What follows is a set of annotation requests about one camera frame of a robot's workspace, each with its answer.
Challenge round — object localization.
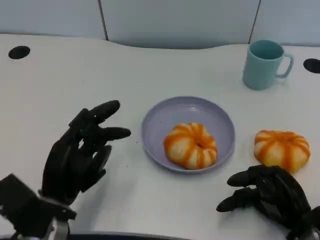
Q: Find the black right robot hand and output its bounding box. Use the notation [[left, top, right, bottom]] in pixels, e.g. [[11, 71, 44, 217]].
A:
[[216, 164, 313, 236]]

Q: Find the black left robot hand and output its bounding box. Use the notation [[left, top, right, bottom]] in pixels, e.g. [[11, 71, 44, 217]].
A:
[[41, 99, 132, 206]]

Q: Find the orange white toy bread roll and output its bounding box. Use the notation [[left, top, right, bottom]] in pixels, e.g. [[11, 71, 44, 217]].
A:
[[163, 122, 218, 170], [254, 129, 311, 174]]

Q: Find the lilac plate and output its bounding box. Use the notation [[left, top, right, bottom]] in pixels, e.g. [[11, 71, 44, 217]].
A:
[[141, 95, 236, 174]]

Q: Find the pale green mug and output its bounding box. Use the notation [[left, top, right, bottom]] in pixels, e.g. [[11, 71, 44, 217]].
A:
[[242, 39, 295, 91]]

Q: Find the grey desk partition panel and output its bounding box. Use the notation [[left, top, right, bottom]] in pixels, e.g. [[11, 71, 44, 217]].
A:
[[98, 0, 261, 50], [0, 0, 108, 41], [248, 0, 320, 48]]

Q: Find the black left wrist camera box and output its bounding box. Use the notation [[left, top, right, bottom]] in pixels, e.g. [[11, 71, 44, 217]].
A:
[[0, 174, 44, 235]]

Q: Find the black table cable grommet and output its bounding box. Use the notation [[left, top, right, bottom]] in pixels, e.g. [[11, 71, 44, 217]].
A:
[[8, 45, 31, 60], [303, 58, 320, 74]]

